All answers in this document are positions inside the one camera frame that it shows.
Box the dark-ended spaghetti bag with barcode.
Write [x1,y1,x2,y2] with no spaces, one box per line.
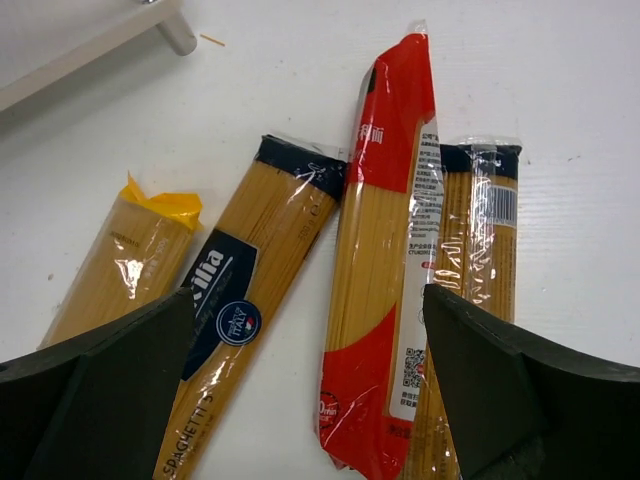
[400,137,522,479]

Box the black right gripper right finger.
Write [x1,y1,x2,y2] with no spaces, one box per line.
[423,284,639,479]

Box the blue-label spaghetti bag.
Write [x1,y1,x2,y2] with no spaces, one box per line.
[152,134,348,479]

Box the loose spaghetti strand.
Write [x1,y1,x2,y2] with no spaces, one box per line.
[199,33,226,47]

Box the yellow-ended spaghetti bag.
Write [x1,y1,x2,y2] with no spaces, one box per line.
[40,177,202,348]

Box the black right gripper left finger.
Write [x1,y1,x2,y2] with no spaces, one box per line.
[1,288,194,479]

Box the white two-tier shelf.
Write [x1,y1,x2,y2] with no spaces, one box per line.
[1,0,197,131]

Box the red spaghetti bag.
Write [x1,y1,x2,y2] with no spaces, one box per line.
[316,21,444,479]

